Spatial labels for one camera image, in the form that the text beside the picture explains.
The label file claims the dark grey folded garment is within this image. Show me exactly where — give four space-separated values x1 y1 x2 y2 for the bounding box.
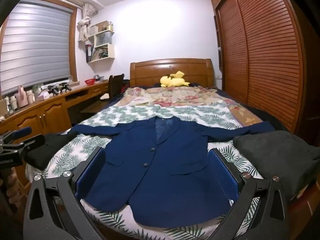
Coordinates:
232 131 320 195

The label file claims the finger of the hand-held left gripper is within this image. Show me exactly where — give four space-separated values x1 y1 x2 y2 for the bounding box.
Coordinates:
0 127 33 145
14 134 46 155

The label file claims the wooden desk cabinet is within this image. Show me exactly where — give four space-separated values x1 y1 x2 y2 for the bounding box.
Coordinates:
0 80 110 140

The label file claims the wooden bed headboard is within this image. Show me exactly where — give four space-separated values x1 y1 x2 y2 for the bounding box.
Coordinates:
129 58 216 88

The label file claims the leaf print blanket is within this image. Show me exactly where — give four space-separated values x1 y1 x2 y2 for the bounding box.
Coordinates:
41 102 265 240

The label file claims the white wall shelf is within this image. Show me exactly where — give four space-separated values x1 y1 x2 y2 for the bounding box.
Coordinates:
86 21 115 63

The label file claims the person's left hand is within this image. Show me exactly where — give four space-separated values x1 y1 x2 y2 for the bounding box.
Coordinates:
5 172 20 202

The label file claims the wooden window frame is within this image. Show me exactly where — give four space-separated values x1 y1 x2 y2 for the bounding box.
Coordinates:
24 0 78 83

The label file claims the grey window blind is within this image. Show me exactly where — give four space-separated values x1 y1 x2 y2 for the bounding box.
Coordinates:
0 0 71 94

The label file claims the floral quilt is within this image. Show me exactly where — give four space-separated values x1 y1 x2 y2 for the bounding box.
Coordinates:
122 85 240 110

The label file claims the wooden louvred wardrobe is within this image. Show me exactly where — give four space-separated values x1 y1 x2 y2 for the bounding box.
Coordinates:
209 0 310 140

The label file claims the brown cartoon print blanket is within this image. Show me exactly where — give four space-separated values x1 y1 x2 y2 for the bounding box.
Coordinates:
226 104 263 128

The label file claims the navy blue suit jacket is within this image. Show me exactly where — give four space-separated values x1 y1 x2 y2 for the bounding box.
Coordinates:
69 116 275 222

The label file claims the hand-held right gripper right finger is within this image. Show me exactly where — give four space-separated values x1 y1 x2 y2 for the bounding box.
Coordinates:
209 148 287 240

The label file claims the dark wooden chair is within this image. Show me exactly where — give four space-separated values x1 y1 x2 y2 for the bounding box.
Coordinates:
99 74 125 105

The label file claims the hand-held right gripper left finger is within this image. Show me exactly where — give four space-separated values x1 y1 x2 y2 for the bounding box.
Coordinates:
23 146 110 240

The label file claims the tied beige curtain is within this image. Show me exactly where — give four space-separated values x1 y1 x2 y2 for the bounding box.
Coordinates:
77 3 97 42

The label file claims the yellow plush toy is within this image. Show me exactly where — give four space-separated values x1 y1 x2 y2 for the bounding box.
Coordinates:
160 71 190 88

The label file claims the black cloth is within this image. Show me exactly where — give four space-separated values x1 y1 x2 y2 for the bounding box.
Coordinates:
25 134 78 170

